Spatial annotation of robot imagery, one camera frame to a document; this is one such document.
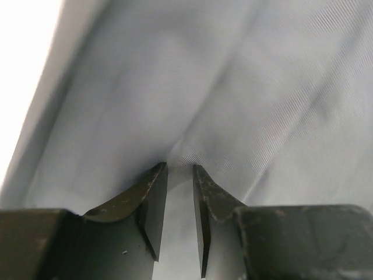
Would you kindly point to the grey skirt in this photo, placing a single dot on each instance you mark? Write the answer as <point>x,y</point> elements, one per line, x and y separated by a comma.
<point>272,98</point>

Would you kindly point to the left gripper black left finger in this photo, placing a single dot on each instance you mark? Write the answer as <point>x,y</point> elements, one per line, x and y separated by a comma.
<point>119,239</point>

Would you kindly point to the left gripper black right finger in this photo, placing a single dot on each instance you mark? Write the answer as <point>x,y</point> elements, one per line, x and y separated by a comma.
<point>236,241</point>

